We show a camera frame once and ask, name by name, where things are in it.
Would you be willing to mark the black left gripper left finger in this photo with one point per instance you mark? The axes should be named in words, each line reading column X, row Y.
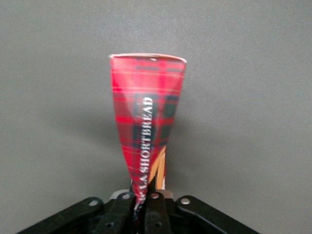
column 117, row 214

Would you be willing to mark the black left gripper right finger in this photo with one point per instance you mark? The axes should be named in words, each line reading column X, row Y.
column 156, row 214

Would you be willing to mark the red tartan cookie box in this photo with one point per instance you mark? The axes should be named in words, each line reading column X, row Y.
column 146, row 97

